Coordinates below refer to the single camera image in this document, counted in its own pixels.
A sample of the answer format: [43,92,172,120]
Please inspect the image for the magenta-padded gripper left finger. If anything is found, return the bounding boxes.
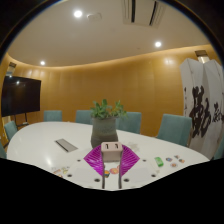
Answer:
[66,144,107,190]

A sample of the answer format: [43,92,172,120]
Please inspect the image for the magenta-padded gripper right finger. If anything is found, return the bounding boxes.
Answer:
[118,144,161,190]

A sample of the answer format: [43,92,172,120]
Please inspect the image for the small white charger block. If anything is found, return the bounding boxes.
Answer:
[100,141,124,163]

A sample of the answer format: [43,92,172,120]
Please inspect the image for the round pink sticker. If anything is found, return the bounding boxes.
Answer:
[109,166,120,176]

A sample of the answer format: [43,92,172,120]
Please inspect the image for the small green case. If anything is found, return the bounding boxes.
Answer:
[153,156,165,168]

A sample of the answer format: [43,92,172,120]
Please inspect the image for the potted plant in grey vase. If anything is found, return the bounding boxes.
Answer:
[89,98,129,150]

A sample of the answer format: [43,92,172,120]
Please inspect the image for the teal chairs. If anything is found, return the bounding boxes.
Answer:
[0,109,224,161]

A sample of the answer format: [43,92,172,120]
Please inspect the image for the white calligraphy folding screen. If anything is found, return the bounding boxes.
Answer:
[179,58,224,161]

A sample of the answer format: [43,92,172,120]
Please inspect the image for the black television on stand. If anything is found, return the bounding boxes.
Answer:
[0,75,43,130]

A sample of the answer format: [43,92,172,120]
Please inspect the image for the ceiling air vent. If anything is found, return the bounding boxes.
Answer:
[121,0,167,28]

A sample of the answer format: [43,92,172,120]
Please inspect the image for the round ceiling lights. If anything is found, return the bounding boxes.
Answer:
[38,9,163,67]

